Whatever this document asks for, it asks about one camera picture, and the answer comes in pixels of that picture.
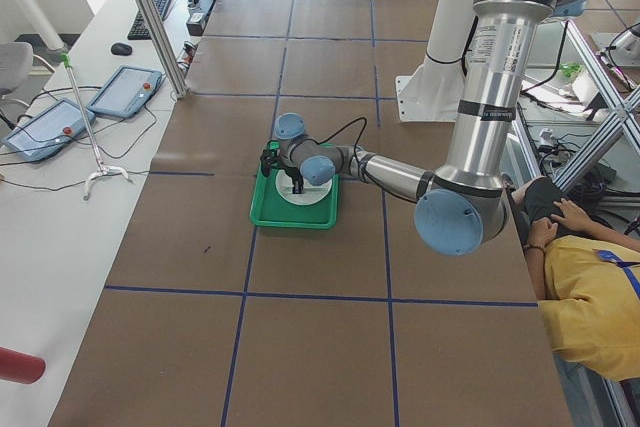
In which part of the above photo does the near blue teach pendant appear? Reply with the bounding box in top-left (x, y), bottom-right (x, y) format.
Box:
top-left (2, 99), bottom-right (86, 163)

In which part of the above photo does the red cylinder bottle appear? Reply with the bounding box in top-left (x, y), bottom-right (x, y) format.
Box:
top-left (0, 347), bottom-right (46, 384)

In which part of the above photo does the aluminium frame post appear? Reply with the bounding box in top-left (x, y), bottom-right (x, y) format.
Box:
top-left (135, 0), bottom-right (187, 99)

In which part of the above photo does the far blue teach pendant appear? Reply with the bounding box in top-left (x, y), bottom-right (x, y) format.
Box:
top-left (87, 65), bottom-right (162, 119)

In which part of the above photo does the green plastic tray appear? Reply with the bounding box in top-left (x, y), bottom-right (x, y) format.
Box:
top-left (249, 170), bottom-right (339, 229)

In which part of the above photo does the white pillar base plate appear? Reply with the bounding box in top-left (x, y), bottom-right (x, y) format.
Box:
top-left (395, 73), bottom-right (464, 122)

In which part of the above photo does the white round plate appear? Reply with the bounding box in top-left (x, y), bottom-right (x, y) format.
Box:
top-left (275, 170), bottom-right (333, 206)

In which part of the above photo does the white pillar column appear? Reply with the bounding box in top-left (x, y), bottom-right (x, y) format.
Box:
top-left (425, 0), bottom-right (475, 67)

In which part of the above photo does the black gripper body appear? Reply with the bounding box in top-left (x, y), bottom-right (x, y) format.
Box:
top-left (279, 164), bottom-right (303, 188)

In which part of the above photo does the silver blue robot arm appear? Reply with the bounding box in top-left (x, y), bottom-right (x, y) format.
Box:
top-left (274, 0), bottom-right (586, 256)

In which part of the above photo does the black keyboard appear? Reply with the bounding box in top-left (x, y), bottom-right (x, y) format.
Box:
top-left (126, 0), bottom-right (175, 42)

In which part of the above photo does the blue teach pendant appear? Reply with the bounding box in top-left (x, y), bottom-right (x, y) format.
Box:
top-left (2, 99), bottom-right (86, 163)
top-left (87, 65), bottom-right (162, 119)

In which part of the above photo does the black box with label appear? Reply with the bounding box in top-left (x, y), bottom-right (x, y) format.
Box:
top-left (186, 0), bottom-right (215, 37)

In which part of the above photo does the black computer mouse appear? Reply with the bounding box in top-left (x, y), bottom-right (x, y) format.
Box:
top-left (110, 42), bottom-right (133, 56)

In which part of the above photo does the black camera cable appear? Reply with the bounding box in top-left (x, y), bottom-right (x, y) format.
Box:
top-left (264, 116), bottom-right (368, 168)

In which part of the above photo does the person in yellow shirt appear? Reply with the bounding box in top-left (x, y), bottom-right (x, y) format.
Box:
top-left (514, 176), bottom-right (640, 427)

